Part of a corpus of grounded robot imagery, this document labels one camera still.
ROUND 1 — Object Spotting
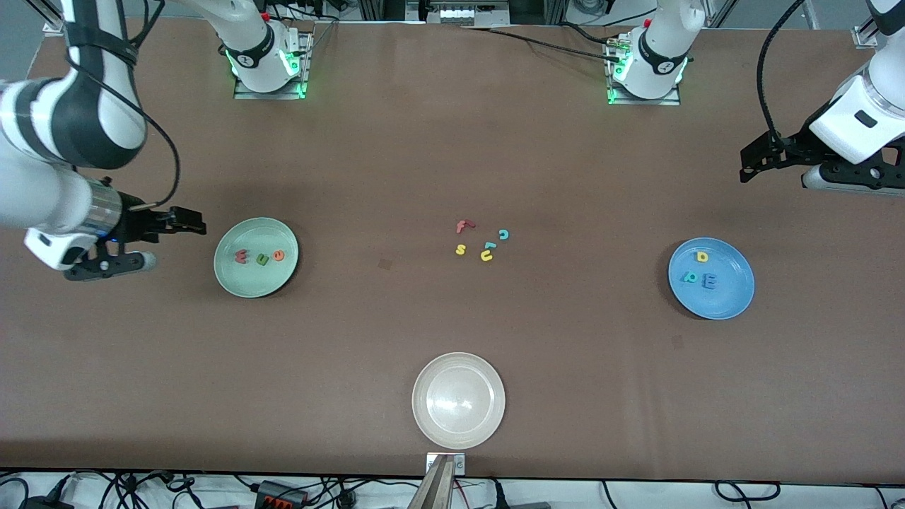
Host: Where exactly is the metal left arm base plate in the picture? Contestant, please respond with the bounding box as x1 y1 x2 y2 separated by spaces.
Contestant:
607 32 682 107

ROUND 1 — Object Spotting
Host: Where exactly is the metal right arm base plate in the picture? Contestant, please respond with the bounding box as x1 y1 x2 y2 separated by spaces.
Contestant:
233 28 313 100

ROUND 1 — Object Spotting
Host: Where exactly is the metal control box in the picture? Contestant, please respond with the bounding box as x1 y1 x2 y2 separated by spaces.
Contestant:
407 0 510 25

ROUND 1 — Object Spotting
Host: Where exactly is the aluminium frame profile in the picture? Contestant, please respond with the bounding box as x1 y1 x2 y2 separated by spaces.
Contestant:
28 0 68 35

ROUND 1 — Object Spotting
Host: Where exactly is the white plate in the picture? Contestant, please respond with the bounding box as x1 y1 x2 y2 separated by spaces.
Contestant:
411 352 507 450

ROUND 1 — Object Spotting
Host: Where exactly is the blue plate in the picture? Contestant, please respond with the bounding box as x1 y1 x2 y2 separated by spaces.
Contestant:
668 237 756 320

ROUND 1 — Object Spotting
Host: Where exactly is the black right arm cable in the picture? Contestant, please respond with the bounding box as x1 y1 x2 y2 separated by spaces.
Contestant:
60 0 182 211

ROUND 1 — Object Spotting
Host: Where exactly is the black orange power strip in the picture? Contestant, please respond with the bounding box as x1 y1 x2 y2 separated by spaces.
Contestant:
253 479 309 509

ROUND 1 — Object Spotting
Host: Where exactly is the brown table cover mat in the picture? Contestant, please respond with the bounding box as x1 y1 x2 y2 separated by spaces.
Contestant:
0 18 905 485

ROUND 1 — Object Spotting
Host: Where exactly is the long black table cable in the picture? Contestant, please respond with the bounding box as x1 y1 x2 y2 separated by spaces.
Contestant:
460 23 624 63

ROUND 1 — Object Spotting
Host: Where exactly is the aluminium camera mount bar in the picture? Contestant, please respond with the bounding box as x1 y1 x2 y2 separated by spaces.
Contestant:
409 455 457 509

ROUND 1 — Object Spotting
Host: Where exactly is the light green plate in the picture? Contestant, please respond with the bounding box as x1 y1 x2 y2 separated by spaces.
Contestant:
214 217 300 298

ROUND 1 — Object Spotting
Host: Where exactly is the looped black floor cable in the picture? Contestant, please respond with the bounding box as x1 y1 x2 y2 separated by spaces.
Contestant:
714 481 782 504

